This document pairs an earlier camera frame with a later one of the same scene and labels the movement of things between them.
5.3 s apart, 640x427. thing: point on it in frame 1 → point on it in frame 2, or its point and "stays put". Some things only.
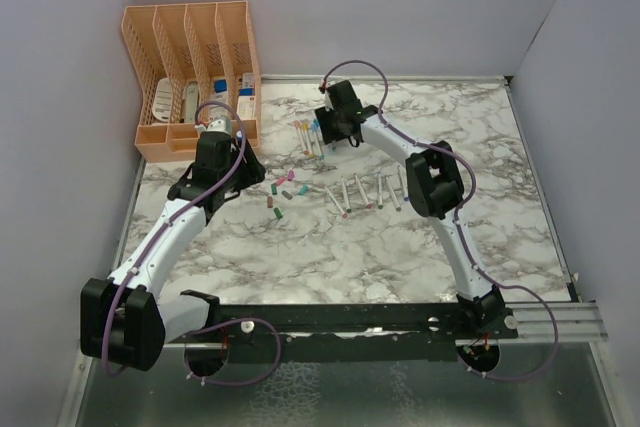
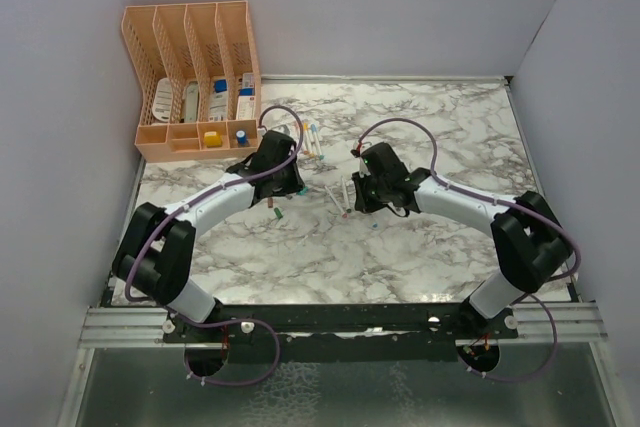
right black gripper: x=324 y=115 → x=363 y=203
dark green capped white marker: x=346 y=197 stays put
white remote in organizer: x=161 y=101 stays put
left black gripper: x=252 y=170 → x=294 y=185
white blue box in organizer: x=219 y=93 stays put
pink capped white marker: x=344 y=214 stays put
